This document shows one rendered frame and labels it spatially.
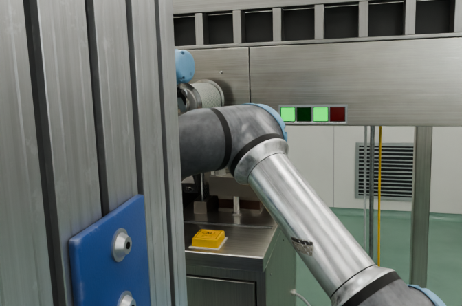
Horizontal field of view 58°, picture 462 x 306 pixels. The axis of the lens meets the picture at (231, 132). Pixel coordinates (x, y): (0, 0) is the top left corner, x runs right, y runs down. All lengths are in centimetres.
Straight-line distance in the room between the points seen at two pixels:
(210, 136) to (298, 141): 330
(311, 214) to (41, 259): 52
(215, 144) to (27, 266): 54
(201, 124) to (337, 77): 93
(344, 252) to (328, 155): 335
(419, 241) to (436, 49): 76
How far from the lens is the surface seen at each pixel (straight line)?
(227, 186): 131
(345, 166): 400
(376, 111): 158
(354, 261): 65
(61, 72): 21
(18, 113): 18
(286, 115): 159
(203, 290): 119
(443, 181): 411
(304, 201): 68
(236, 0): 165
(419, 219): 186
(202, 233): 116
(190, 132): 71
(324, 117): 158
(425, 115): 160
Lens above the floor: 135
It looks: 8 degrees down
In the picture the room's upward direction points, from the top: 2 degrees counter-clockwise
